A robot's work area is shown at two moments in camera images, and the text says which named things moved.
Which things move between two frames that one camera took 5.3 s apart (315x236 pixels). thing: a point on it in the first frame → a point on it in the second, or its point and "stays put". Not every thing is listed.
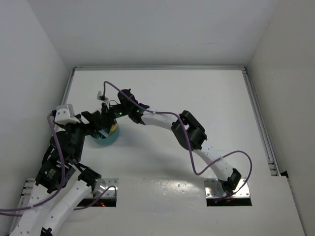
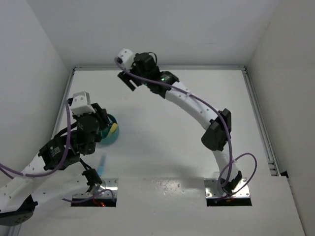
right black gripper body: [114, 112] → [127, 79]
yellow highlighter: [113, 127] stays put
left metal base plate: [110, 192] stays put
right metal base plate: [214, 189] stays put
